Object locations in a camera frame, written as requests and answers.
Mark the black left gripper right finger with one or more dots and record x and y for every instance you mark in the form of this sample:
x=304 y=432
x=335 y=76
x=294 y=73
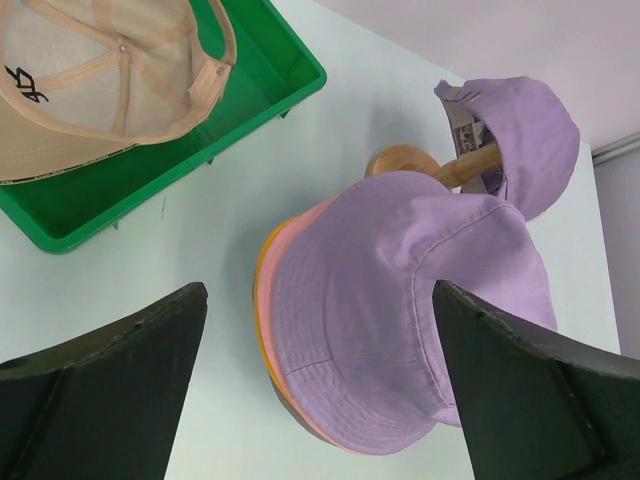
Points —
x=535 y=404

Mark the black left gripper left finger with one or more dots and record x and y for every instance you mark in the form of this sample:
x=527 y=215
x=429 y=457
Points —
x=106 y=404

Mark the lavender purple hat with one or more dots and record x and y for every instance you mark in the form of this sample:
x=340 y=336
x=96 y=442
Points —
x=385 y=242

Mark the orange hat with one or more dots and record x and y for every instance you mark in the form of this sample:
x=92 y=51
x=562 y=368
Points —
x=255 y=299

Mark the pink hat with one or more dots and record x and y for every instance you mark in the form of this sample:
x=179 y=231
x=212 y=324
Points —
x=291 y=310

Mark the lavender baseball cap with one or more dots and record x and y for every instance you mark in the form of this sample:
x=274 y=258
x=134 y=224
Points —
x=536 y=137

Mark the tan brimmed hat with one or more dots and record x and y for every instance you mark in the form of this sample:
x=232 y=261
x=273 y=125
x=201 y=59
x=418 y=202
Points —
x=82 y=81

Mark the grey bucket hat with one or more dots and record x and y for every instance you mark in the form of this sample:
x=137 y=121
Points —
x=289 y=404

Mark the wooden hat stand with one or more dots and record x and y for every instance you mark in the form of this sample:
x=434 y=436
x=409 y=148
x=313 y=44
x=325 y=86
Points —
x=455 y=173

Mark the green plastic tray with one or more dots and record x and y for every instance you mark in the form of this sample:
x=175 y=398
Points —
x=275 y=72

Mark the aluminium frame post right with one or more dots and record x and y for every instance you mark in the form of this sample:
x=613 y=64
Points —
x=616 y=149

